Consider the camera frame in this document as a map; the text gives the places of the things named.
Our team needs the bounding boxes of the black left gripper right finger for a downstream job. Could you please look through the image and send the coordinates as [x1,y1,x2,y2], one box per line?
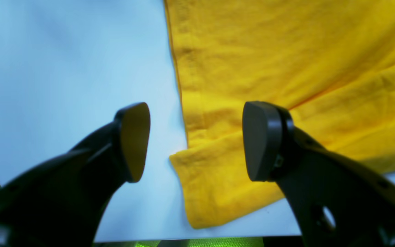
[242,102,395,247]

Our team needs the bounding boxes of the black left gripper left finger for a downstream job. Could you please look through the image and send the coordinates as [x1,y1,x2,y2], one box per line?
[0,103,151,247]

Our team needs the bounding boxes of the orange T-shirt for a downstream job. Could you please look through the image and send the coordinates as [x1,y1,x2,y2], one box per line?
[165,0,395,229]

